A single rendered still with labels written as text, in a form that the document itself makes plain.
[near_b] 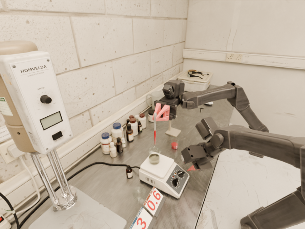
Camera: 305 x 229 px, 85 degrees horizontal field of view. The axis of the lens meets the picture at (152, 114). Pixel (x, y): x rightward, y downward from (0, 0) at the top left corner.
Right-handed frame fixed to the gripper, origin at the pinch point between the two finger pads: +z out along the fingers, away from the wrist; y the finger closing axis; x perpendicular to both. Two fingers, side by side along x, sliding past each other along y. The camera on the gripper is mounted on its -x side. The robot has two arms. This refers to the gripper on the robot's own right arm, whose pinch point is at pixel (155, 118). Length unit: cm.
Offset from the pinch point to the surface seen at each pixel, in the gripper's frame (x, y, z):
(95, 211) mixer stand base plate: 31.1, -10.6, 27.2
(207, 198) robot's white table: 31.9, 25.3, -0.7
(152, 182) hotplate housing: 28.7, 2.7, 6.5
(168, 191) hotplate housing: 29.3, 10.2, 6.5
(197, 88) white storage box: 26, -14, -113
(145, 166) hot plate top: 23.2, -2.5, 4.4
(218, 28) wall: -27, -11, -149
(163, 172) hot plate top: 23.2, 6.3, 3.4
